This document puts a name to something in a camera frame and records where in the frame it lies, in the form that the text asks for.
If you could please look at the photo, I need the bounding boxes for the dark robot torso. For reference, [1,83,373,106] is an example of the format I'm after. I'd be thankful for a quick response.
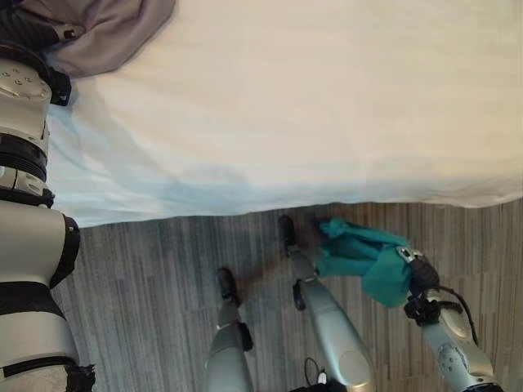
[294,356,348,392]

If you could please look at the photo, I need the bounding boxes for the silver robot leg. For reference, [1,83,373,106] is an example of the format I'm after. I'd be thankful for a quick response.
[277,215,375,388]
[201,266,257,392]

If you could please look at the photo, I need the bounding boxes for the silver left robot leg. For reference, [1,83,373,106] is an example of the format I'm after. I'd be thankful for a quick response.
[201,266,257,392]

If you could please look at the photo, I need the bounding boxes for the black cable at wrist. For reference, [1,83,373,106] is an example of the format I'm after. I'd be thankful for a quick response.
[424,285,481,345]

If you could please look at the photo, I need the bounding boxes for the teal cloth garment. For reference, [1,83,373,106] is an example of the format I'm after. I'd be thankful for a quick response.
[313,216,414,309]

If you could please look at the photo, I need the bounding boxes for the grey cloth garment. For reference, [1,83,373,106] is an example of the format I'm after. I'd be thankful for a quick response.
[16,0,178,78]

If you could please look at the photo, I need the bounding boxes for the white bed sheet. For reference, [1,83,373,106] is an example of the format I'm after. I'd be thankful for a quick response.
[43,0,523,229]

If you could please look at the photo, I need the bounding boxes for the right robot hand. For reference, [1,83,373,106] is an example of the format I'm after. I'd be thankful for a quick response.
[396,246,440,298]

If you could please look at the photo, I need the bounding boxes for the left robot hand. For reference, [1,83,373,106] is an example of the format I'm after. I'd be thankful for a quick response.
[0,7,84,47]

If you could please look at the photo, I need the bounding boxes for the silver right robot leg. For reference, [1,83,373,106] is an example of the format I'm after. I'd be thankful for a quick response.
[277,215,375,388]

